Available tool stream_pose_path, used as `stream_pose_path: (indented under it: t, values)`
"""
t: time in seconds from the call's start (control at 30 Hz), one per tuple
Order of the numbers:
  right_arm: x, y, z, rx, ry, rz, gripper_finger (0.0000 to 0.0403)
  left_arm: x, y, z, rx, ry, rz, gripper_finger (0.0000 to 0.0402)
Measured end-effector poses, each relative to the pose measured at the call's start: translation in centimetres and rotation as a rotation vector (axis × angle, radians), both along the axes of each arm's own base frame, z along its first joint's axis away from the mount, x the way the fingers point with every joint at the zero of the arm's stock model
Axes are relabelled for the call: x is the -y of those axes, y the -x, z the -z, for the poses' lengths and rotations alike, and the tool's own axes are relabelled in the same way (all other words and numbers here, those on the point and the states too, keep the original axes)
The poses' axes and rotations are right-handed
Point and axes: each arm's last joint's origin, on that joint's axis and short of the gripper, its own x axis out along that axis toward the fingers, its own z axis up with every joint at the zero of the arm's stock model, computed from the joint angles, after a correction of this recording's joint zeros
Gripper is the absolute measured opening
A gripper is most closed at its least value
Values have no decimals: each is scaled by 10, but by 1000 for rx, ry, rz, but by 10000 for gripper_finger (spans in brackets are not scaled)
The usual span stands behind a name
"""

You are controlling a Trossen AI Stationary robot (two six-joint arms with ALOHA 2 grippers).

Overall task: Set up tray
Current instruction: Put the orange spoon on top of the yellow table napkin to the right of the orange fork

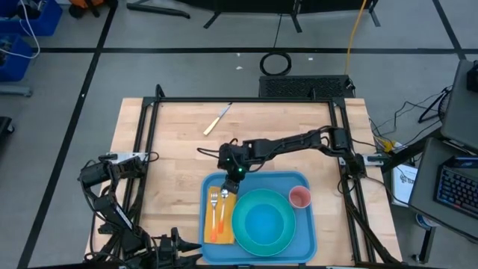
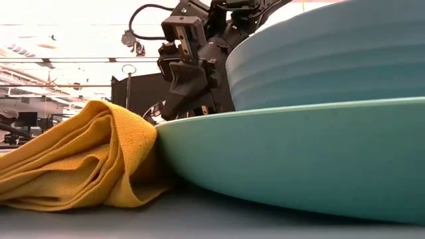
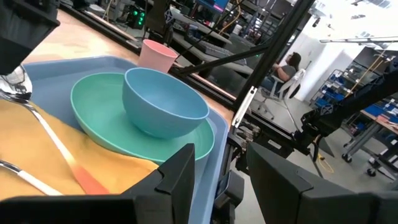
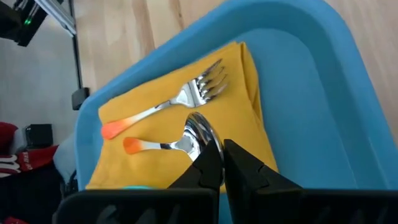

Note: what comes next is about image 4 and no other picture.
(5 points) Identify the yellow cloth napkin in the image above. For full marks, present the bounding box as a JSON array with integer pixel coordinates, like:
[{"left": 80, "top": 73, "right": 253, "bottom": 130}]
[{"left": 85, "top": 41, "right": 279, "bottom": 191}]

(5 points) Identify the black table frame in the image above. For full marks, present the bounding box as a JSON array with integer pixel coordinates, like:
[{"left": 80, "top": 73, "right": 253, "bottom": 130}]
[{"left": 34, "top": 0, "right": 91, "bottom": 111}]

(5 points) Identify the red rounded object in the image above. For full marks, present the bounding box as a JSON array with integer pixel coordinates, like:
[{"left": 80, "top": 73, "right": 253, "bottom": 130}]
[{"left": 0, "top": 121, "right": 20, "bottom": 154}]

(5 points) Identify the orange-handled metal spoon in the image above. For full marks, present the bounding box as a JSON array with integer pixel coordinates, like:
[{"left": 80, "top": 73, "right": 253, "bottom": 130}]
[{"left": 122, "top": 111, "right": 226, "bottom": 185}]

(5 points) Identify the teal green shallow plate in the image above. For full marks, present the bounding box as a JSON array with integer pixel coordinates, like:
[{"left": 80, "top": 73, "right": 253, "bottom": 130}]
[{"left": 122, "top": 185, "right": 154, "bottom": 191}]

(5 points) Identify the pale blue grey object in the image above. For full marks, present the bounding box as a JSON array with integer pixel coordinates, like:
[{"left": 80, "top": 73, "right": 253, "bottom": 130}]
[{"left": 52, "top": 133, "right": 79, "bottom": 185}]

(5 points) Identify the blue plastic tray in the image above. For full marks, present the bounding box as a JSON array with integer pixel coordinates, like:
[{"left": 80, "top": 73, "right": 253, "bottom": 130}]
[{"left": 74, "top": 0, "right": 398, "bottom": 224}]

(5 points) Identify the small black box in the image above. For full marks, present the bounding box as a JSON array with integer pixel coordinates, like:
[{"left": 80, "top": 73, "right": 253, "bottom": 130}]
[{"left": 24, "top": 123, "right": 54, "bottom": 150}]

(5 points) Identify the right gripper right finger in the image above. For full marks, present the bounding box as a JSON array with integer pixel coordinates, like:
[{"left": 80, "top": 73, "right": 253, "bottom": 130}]
[{"left": 223, "top": 138, "right": 304, "bottom": 224}]

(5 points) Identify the red and white fabric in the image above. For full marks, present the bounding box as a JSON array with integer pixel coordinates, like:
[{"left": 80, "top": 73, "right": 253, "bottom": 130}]
[{"left": 0, "top": 144, "right": 60, "bottom": 180}]

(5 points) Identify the orange-handled metal fork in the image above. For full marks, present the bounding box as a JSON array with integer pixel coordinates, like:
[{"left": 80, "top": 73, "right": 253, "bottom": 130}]
[{"left": 100, "top": 58, "right": 229, "bottom": 141}]

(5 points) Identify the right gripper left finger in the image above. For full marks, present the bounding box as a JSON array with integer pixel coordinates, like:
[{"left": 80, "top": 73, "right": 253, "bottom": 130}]
[{"left": 167, "top": 139, "right": 225, "bottom": 192}]

